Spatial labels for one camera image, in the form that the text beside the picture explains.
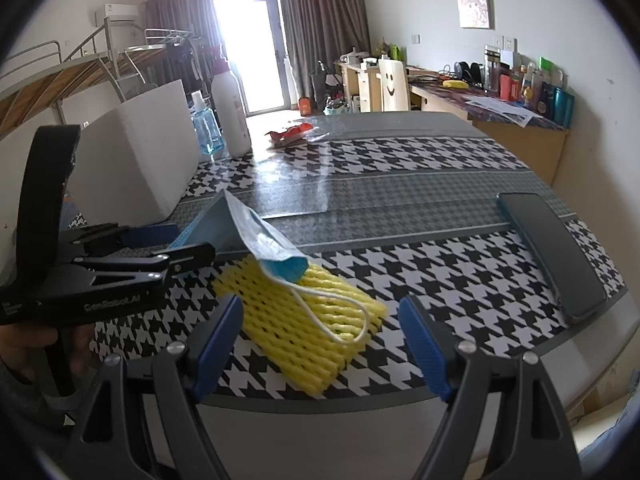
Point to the person's left hand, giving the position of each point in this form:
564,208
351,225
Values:
25,350

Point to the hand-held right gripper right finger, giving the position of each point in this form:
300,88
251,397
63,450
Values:
425,345

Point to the white bottle with red pump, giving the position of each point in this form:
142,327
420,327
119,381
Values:
232,110

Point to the blue face mask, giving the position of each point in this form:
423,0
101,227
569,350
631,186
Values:
240,230

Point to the row of toiletry bottles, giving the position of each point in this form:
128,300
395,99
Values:
545,95

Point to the white wall sockets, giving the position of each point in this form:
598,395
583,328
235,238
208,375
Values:
504,43

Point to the black desk device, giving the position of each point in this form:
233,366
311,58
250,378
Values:
467,73

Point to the printed paper sheets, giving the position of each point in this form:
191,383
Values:
500,109

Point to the wooden chair with smiley face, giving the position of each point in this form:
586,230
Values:
392,85

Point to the white bucket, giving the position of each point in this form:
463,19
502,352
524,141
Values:
337,109

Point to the black smartphone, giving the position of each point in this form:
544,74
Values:
550,255

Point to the white foam box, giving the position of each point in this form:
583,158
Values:
140,160

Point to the person's left forearm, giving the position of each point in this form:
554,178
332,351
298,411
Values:
20,400

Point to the blue liquid spray bottle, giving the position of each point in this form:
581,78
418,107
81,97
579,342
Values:
207,135

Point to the orange container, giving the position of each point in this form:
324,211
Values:
305,107

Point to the brown curtain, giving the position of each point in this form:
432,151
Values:
170,15
320,25

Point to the dark hanging clothes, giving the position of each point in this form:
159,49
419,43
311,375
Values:
182,60

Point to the wall poster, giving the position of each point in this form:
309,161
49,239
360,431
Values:
474,5

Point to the yellow foam net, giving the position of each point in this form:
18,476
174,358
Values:
300,340

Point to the yellow object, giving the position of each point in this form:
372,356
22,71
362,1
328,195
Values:
455,84

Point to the metal bunk bed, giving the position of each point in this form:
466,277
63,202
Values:
65,75
150,52

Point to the dark patterned desk cloth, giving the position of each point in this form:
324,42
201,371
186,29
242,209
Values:
475,95

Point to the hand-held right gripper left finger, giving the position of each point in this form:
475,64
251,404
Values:
220,335

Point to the wooden desk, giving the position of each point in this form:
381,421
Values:
525,145
365,90

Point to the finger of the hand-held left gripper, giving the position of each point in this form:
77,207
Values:
150,235
190,257

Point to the white air conditioner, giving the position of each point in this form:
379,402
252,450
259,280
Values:
117,12

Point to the glass balcony door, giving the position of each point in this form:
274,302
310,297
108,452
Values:
255,60

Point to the red snack wrapper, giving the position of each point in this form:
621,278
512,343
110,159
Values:
287,135

